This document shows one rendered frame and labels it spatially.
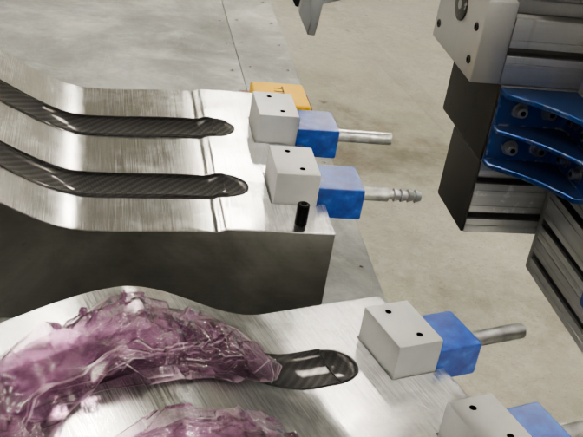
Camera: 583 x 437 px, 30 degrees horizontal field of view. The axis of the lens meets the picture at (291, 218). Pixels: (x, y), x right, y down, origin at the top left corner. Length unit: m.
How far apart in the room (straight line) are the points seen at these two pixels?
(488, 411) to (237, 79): 0.71
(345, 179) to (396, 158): 2.18
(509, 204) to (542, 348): 1.20
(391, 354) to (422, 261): 1.85
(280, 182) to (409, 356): 0.19
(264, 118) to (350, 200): 0.12
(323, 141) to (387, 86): 2.57
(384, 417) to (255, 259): 0.19
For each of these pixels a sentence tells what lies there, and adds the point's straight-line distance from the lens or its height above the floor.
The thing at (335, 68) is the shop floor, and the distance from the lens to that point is 3.60.
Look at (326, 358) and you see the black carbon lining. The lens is 0.77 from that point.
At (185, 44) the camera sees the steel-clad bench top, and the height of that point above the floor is 0.80.
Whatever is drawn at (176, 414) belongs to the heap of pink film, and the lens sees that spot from 0.60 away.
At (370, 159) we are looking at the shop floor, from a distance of 3.03.
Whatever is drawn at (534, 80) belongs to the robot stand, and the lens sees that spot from 1.18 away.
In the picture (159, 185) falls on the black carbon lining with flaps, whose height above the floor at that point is 0.88.
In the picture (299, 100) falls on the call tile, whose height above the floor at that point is 0.84.
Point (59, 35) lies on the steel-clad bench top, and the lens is 1.39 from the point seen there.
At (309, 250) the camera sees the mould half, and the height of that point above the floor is 0.87.
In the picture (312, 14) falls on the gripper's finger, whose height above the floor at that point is 1.02.
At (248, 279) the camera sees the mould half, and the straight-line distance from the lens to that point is 0.85.
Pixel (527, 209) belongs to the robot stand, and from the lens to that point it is 1.25.
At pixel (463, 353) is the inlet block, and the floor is 0.86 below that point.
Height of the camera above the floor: 1.31
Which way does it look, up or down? 29 degrees down
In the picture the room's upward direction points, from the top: 10 degrees clockwise
